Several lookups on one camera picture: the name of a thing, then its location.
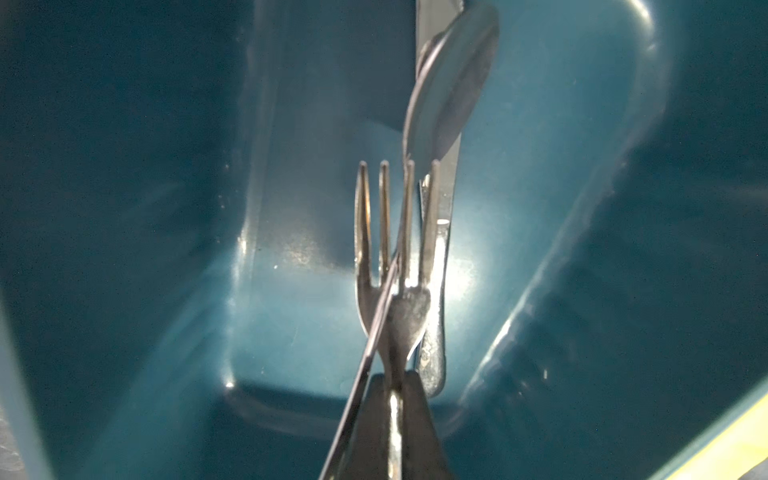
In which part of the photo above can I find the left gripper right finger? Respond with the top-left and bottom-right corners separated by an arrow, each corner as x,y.
401,370 -> 455,480

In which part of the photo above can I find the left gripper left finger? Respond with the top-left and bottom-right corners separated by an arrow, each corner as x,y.
338,374 -> 390,480

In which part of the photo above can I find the silver fork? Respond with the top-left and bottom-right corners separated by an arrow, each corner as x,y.
354,160 -> 440,479

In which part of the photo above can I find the teal plastic tray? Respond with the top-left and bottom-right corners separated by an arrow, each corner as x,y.
1,1 -> 767,479

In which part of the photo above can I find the silver knife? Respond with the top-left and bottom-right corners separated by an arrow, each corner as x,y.
414,0 -> 464,398

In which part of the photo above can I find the silver spoon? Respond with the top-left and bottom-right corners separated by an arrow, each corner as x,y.
321,1 -> 500,479

